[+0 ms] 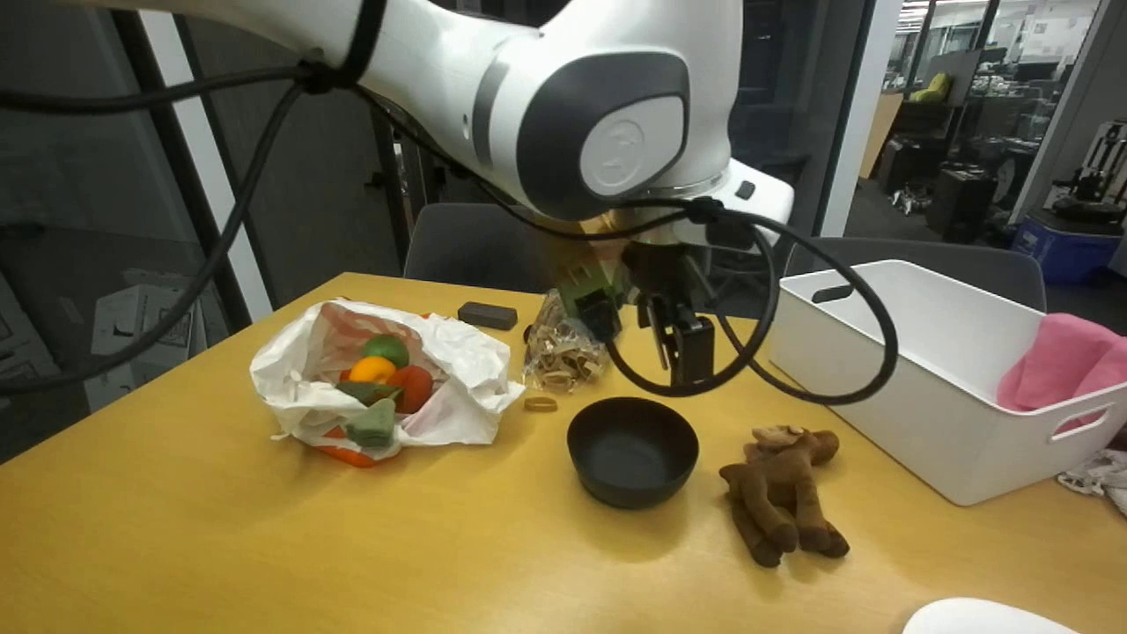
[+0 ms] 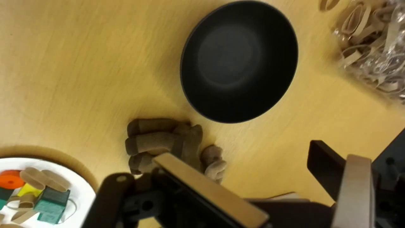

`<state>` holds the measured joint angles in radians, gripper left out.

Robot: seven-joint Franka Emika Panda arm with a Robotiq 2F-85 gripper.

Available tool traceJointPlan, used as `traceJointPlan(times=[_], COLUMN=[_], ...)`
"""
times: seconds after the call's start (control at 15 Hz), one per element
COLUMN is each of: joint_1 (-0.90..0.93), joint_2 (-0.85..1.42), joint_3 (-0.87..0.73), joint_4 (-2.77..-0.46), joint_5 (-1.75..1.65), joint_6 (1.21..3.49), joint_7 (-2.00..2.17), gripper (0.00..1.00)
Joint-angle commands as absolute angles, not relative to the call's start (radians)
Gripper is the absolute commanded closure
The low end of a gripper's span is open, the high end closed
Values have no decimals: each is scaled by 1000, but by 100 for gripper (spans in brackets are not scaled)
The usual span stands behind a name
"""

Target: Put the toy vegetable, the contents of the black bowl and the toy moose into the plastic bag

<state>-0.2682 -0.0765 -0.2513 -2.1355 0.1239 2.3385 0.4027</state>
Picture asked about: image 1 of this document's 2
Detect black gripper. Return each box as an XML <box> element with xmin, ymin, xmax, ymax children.
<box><xmin>620</xmin><ymin>239</ymin><xmax>722</xmax><ymax>397</ymax></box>

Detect brown toy moose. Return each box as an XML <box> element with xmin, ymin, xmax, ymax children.
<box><xmin>714</xmin><ymin>422</ymin><xmax>853</xmax><ymax>570</ymax></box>

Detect white orange plastic bag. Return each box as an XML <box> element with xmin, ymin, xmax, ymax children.
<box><xmin>248</xmin><ymin>296</ymin><xmax>529</xmax><ymax>468</ymax></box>

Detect red green toy vegetable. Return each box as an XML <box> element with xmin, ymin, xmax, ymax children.
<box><xmin>334</xmin><ymin>364</ymin><xmax>440</xmax><ymax>459</ymax></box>

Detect green toy ball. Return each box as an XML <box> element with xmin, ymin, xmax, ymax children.
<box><xmin>360</xmin><ymin>330</ymin><xmax>412</xmax><ymax>369</ymax></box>

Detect orange toy ball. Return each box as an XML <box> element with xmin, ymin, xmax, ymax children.
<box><xmin>345</xmin><ymin>353</ymin><xmax>399</xmax><ymax>388</ymax></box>

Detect black bowl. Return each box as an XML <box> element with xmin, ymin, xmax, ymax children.
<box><xmin>564</xmin><ymin>394</ymin><xmax>704</xmax><ymax>511</ymax></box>

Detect white crumpled bag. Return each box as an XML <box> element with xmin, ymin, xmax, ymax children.
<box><xmin>1053</xmin><ymin>450</ymin><xmax>1127</xmax><ymax>520</ymax></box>

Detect small black flat device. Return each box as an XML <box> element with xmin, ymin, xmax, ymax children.
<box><xmin>454</xmin><ymin>300</ymin><xmax>520</xmax><ymax>336</ymax></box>

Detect large grey chair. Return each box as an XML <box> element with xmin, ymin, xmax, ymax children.
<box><xmin>402</xmin><ymin>201</ymin><xmax>566</xmax><ymax>296</ymax></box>

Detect white plastic bin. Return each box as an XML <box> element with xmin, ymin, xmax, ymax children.
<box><xmin>759</xmin><ymin>256</ymin><xmax>1127</xmax><ymax>509</ymax></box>

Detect pink cloth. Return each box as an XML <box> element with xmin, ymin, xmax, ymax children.
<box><xmin>993</xmin><ymin>310</ymin><xmax>1127</xmax><ymax>415</ymax></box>

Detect blue storage bin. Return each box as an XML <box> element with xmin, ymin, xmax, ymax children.
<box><xmin>1015</xmin><ymin>218</ymin><xmax>1122</xmax><ymax>290</ymax></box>

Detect white plate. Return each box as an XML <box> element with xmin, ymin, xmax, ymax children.
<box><xmin>898</xmin><ymin>597</ymin><xmax>1078</xmax><ymax>634</ymax></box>

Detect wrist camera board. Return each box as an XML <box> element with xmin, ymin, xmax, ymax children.
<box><xmin>557</xmin><ymin>256</ymin><xmax>636</xmax><ymax>347</ymax></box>

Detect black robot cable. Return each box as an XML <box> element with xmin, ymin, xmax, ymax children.
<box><xmin>0</xmin><ymin>56</ymin><xmax>903</xmax><ymax>410</ymax></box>

